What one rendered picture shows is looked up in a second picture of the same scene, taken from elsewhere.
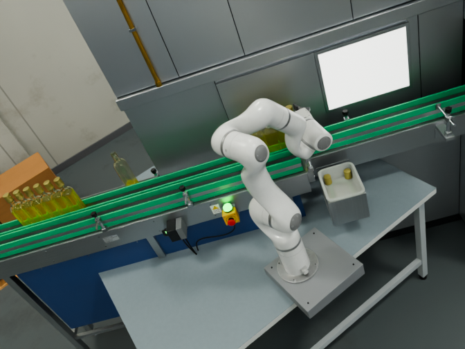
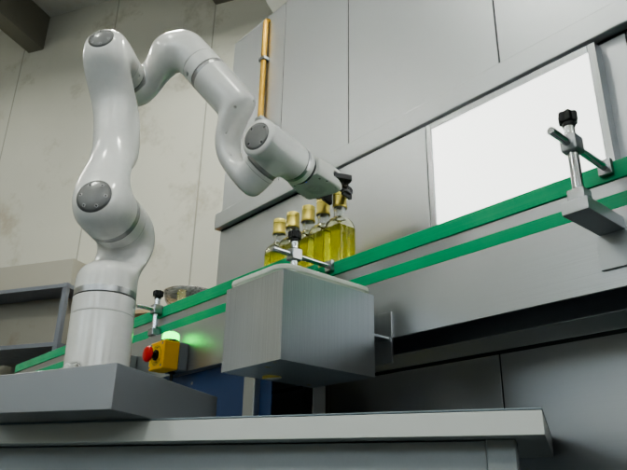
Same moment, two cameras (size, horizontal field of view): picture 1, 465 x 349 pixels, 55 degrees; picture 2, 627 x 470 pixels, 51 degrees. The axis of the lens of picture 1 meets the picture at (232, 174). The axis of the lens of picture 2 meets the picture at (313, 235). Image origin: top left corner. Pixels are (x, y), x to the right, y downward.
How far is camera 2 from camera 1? 2.28 m
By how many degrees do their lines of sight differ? 71
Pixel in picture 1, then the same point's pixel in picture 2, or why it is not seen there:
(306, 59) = (412, 138)
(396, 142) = (496, 276)
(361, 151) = (418, 294)
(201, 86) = (292, 200)
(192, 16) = (312, 98)
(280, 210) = (92, 167)
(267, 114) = (171, 34)
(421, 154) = not seen: outside the picture
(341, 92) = (463, 206)
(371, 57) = (522, 125)
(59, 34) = not seen: hidden behind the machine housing
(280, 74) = (375, 168)
